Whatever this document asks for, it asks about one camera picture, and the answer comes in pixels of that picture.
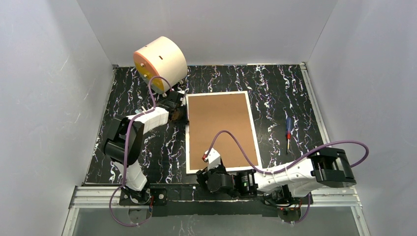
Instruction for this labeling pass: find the white picture frame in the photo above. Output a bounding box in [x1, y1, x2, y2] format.
[185, 91, 262, 175]

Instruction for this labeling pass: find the blue red screwdriver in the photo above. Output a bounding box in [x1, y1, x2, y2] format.
[286, 116, 292, 154]

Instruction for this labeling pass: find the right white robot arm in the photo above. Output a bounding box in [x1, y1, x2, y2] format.
[196, 147, 357, 200]

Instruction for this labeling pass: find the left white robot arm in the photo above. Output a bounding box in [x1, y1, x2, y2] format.
[99, 91, 186, 192]

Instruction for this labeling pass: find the cylindrical beige drawer cabinet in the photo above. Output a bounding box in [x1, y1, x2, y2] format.
[133, 36, 188, 94]

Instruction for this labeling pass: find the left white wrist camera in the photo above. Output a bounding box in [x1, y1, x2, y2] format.
[179, 91, 186, 106]

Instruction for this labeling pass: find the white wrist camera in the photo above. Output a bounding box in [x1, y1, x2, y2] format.
[179, 91, 186, 106]
[203, 148, 221, 170]

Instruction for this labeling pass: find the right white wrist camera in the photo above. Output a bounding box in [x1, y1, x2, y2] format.
[203, 148, 221, 170]

